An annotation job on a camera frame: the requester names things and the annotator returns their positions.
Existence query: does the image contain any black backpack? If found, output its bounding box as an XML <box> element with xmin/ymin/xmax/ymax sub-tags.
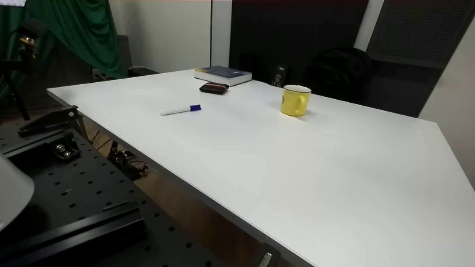
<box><xmin>302</xmin><ymin>46</ymin><xmax>375</xmax><ymax>104</ymax></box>

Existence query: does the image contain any dark grey partition panel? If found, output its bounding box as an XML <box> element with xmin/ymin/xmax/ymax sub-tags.
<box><xmin>366</xmin><ymin>0</ymin><xmax>475</xmax><ymax>119</ymax></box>

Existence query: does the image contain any small black device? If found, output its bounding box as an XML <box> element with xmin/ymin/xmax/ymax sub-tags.
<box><xmin>271</xmin><ymin>62</ymin><xmax>290</xmax><ymax>87</ymax></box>

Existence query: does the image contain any thick blue hardcover book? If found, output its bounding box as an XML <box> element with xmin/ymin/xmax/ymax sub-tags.
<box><xmin>193</xmin><ymin>64</ymin><xmax>254</xmax><ymax>89</ymax></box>

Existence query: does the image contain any green fabric curtain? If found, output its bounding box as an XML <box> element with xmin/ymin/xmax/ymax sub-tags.
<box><xmin>0</xmin><ymin>0</ymin><xmax>128</xmax><ymax>111</ymax></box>

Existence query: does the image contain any yellow ceramic mug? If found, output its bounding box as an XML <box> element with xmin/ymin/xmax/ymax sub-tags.
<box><xmin>280</xmin><ymin>83</ymin><xmax>314</xmax><ymax>119</ymax></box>

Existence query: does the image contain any black leather wallet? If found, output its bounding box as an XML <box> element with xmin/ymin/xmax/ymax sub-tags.
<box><xmin>199</xmin><ymin>80</ymin><xmax>231</xmax><ymax>96</ymax></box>

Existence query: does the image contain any black partition panel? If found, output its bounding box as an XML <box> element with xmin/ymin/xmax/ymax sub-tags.
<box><xmin>229</xmin><ymin>0</ymin><xmax>372</xmax><ymax>86</ymax></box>

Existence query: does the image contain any black perforated breadboard base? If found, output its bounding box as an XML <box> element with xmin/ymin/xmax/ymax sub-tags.
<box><xmin>0</xmin><ymin>127</ymin><xmax>226</xmax><ymax>267</ymax></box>

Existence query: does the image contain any black table clamp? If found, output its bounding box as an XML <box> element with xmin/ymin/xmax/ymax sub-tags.
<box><xmin>107</xmin><ymin>139</ymin><xmax>149</xmax><ymax>181</ymax></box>

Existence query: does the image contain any silver clamp handle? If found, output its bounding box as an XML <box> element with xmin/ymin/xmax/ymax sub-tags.
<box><xmin>259</xmin><ymin>251</ymin><xmax>275</xmax><ymax>267</ymax></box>

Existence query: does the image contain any black metal rail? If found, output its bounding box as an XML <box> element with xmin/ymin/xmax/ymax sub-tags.
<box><xmin>0</xmin><ymin>202</ymin><xmax>149</xmax><ymax>267</ymax></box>

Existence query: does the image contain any black bracket with bolts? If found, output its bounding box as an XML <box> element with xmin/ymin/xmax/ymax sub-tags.
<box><xmin>54</xmin><ymin>139</ymin><xmax>82</xmax><ymax>163</ymax></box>

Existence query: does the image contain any white marker with blue cap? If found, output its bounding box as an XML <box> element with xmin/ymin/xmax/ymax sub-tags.
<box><xmin>161</xmin><ymin>102</ymin><xmax>204</xmax><ymax>117</ymax></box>

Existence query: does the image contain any black camera tripod stand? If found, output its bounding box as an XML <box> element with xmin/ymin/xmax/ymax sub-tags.
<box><xmin>0</xmin><ymin>19</ymin><xmax>50</xmax><ymax>121</ymax></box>

